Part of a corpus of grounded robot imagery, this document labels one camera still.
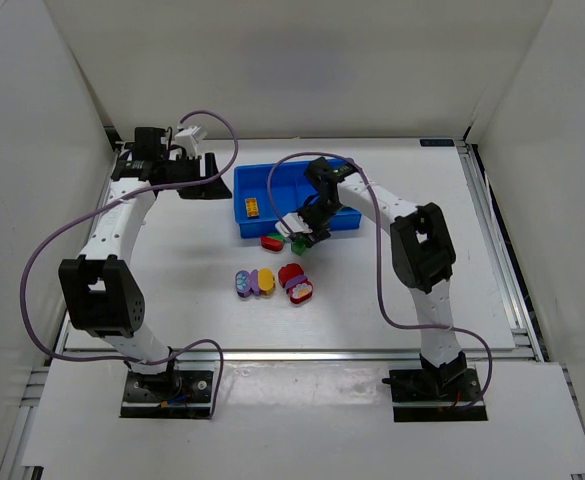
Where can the purple paw lego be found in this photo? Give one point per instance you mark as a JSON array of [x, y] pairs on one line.
[[242, 284]]

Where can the purple flower lego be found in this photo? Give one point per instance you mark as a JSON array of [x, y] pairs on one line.
[[253, 283]]

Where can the aluminium frame rail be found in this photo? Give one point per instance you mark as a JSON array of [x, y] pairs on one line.
[[520, 353]]

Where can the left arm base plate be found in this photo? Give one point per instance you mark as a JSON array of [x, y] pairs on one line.
[[178, 393]]

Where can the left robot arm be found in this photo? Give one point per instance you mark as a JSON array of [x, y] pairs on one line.
[[102, 297]]

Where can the red green curved lego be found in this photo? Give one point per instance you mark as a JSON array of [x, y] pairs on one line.
[[272, 242]]

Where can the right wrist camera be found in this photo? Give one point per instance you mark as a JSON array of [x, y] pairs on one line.
[[295, 221]]

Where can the red flower lego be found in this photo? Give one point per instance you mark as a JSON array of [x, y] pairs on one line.
[[300, 292]]

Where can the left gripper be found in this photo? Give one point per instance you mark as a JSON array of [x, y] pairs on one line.
[[208, 167]]

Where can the green number two lego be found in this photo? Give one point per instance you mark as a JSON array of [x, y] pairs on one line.
[[299, 246]]

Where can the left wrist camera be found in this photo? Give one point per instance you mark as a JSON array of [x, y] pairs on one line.
[[189, 139]]

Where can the blue divided bin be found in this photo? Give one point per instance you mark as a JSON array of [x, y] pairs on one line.
[[289, 186]]

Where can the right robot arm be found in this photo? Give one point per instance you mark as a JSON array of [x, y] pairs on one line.
[[422, 255]]

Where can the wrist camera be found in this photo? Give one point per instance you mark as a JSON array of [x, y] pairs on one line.
[[189, 139], [295, 221]]

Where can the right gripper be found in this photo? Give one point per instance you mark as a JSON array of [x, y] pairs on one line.
[[315, 230]]

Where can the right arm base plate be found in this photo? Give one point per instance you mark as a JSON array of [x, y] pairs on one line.
[[417, 399]]

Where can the yellow rounded lego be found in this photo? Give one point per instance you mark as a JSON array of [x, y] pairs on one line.
[[266, 281]]

